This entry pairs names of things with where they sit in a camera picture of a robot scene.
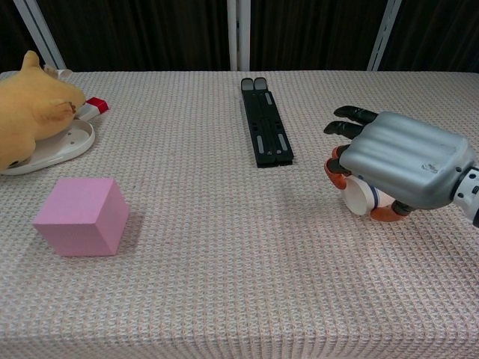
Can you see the white partition post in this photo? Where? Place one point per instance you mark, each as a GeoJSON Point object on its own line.
{"type": "Point", "coordinates": [41, 33]}
{"type": "Point", "coordinates": [383, 33]}
{"type": "Point", "coordinates": [238, 33]}

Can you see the red and white tube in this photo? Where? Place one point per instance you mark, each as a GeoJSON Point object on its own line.
{"type": "Point", "coordinates": [95, 106]}

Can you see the dark green partition panel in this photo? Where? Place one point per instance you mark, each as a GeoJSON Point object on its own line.
{"type": "Point", "coordinates": [438, 33]}
{"type": "Point", "coordinates": [310, 33]}
{"type": "Point", "coordinates": [11, 41]}
{"type": "Point", "coordinates": [142, 33]}

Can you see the white paper cup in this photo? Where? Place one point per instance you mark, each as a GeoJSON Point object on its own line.
{"type": "Point", "coordinates": [357, 196]}

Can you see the white oval dish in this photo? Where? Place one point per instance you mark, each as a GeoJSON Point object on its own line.
{"type": "Point", "coordinates": [63, 147]}

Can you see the black folding stand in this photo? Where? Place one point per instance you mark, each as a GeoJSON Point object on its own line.
{"type": "Point", "coordinates": [266, 127]}

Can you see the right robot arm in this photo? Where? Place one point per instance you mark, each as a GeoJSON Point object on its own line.
{"type": "Point", "coordinates": [469, 192]}

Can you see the yellow plush toy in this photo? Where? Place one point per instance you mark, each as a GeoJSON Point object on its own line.
{"type": "Point", "coordinates": [30, 108]}

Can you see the beige waffle tablecloth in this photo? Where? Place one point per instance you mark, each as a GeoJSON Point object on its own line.
{"type": "Point", "coordinates": [224, 261]}

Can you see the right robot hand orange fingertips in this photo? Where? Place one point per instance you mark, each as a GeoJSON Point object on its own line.
{"type": "Point", "coordinates": [404, 161]}

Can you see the pink foam cube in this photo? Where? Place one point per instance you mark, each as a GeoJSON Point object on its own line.
{"type": "Point", "coordinates": [75, 213]}

